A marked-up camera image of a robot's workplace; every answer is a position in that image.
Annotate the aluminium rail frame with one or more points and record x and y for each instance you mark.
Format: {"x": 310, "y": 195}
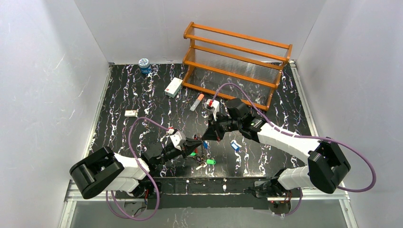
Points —
{"x": 219, "y": 185}

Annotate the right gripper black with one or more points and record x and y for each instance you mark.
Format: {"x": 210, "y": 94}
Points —
{"x": 215, "y": 129}

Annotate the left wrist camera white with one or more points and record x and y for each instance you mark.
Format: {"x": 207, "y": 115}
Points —
{"x": 177, "y": 137}

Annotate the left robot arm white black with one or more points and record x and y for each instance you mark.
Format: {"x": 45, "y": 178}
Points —
{"x": 106, "y": 170}

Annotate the metal key organizer ring red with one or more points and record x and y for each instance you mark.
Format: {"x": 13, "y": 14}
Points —
{"x": 200, "y": 151}

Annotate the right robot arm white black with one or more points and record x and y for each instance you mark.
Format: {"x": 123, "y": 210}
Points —
{"x": 325, "y": 164}

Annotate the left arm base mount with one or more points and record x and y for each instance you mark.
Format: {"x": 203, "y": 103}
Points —
{"x": 144, "y": 190}

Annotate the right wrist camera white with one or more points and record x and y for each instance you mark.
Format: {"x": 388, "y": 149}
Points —
{"x": 213, "y": 107}

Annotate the orange wooden shelf rack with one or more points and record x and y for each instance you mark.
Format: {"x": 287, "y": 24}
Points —
{"x": 247, "y": 58}

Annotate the blue jar with lid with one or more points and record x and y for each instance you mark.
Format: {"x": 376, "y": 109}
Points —
{"x": 144, "y": 65}

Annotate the white red box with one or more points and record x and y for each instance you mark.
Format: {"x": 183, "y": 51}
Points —
{"x": 173, "y": 88}

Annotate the small white card box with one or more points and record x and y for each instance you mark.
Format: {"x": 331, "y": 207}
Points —
{"x": 131, "y": 113}

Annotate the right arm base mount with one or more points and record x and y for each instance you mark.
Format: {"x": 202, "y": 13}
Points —
{"x": 281, "y": 204}

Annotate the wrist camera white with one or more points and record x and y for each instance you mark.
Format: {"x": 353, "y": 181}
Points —
{"x": 213, "y": 107}
{"x": 177, "y": 137}

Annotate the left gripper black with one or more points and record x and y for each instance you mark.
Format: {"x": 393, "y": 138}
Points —
{"x": 185, "y": 146}

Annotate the orange capped tube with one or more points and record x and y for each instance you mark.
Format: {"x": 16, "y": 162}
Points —
{"x": 197, "y": 102}

